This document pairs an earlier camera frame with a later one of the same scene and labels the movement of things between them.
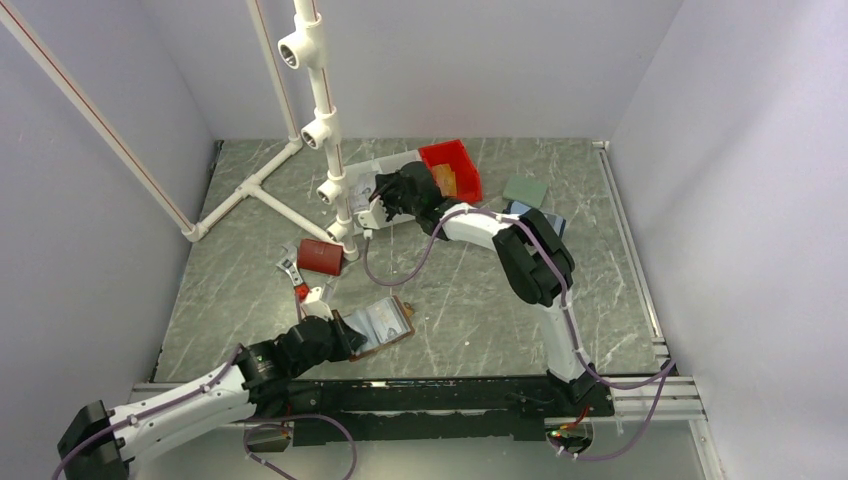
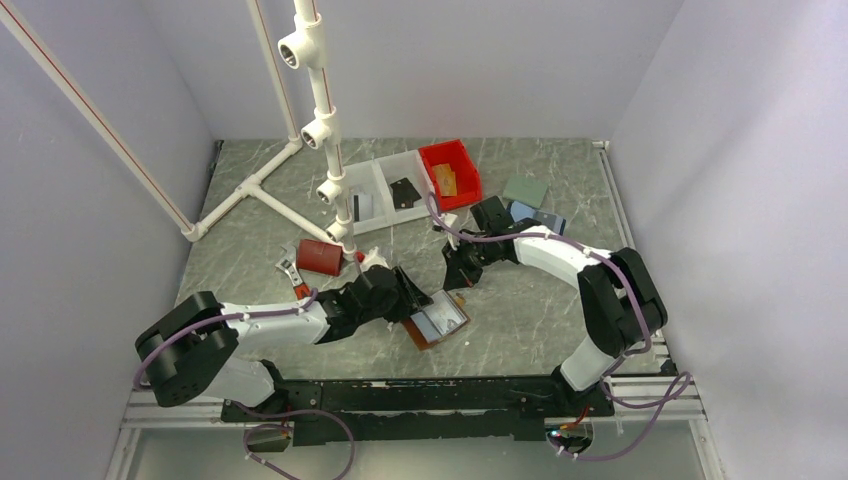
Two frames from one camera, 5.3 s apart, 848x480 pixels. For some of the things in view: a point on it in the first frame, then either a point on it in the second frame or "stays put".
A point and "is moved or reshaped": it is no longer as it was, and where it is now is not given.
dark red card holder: [319, 256] stays put
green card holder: [524, 191] stays put
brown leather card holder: [382, 324] is moved or reshaped
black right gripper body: [394, 198] to [475, 255]
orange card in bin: [445, 179] stays put
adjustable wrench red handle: [291, 266] stays put
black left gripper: [348, 340] to [410, 297]
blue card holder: [515, 207] stays put
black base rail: [401, 412] stays put
